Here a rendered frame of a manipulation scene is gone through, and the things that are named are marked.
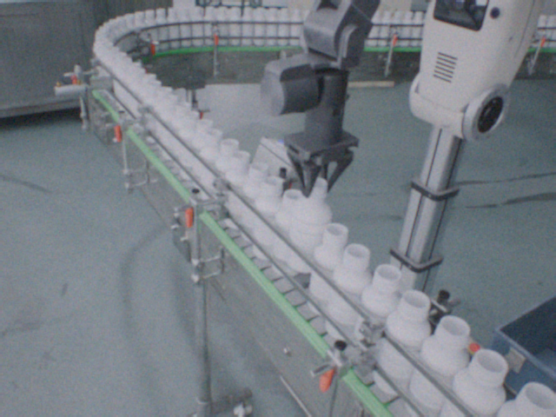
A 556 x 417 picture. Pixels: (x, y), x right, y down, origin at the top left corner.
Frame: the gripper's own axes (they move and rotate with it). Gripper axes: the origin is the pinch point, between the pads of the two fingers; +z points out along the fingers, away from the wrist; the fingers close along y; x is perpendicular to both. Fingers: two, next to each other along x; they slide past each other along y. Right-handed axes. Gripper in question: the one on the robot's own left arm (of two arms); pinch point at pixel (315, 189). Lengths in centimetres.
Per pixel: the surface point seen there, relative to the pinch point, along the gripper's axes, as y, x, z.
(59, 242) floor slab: -20, 178, 121
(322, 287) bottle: -2.2, -7.4, 14.3
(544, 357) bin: 56, -24, 48
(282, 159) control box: 12.7, 27.7, 10.1
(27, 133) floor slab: -10, 328, 121
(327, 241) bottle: -1.5, -6.3, 5.7
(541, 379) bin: 29, -33, 29
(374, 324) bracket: -4.7, -21.4, 8.9
